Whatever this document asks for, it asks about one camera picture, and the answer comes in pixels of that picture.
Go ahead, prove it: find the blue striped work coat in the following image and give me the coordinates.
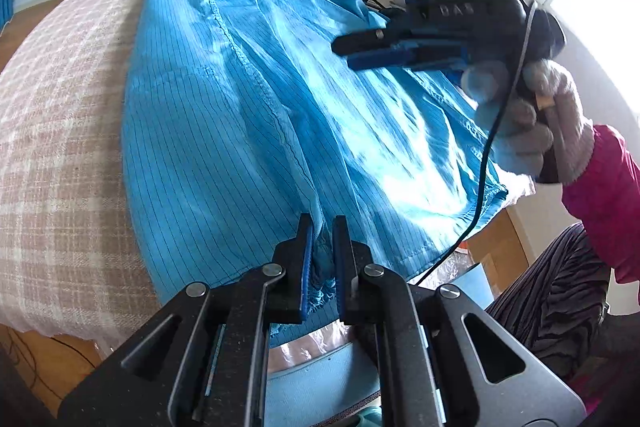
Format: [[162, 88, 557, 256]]
[[121, 0, 509, 344]]

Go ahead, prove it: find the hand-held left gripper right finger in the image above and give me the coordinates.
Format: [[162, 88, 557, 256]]
[[332, 215, 587, 427]]

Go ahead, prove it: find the pink checked blanket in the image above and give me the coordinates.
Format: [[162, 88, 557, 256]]
[[0, 0, 537, 340]]

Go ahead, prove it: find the cardboard box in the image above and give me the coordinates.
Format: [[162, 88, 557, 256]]
[[465, 208, 532, 299]]

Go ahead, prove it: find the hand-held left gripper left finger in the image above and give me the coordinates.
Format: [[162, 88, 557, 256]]
[[57, 213, 316, 427]]

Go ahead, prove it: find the person's right forearm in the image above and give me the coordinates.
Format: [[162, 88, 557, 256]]
[[560, 124, 640, 286]]

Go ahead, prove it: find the person's striped trouser leg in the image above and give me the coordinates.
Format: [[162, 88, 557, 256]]
[[484, 222, 619, 359]]

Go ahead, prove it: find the person's right hand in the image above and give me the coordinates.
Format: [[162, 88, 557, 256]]
[[460, 58, 596, 186]]

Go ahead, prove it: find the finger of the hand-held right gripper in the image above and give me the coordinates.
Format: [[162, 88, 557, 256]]
[[332, 26, 464, 56], [347, 47, 474, 71]]

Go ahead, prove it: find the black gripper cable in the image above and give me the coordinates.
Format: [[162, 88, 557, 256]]
[[414, 0, 540, 289]]

